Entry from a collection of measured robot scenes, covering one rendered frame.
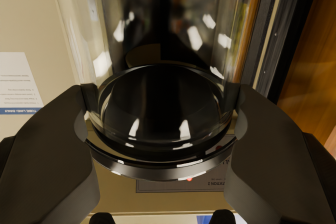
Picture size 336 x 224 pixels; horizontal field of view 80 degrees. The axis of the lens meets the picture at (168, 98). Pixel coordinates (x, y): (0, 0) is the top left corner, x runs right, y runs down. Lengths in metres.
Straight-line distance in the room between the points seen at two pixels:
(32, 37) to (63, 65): 0.13
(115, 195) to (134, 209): 0.04
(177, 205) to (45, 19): 0.70
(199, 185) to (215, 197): 0.03
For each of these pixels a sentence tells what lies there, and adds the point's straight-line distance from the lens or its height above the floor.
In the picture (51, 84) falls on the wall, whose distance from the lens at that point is 0.92.
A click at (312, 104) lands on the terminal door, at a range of 0.30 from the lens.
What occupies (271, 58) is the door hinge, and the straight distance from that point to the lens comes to 0.35.
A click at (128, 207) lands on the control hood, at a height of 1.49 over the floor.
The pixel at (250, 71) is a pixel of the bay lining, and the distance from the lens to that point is 0.36.
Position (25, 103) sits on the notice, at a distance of 1.03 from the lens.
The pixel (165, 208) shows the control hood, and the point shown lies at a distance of 0.36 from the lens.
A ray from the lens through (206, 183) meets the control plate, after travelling 0.36.
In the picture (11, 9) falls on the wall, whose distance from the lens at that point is 0.88.
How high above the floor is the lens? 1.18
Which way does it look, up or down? 31 degrees up
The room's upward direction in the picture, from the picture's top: 179 degrees counter-clockwise
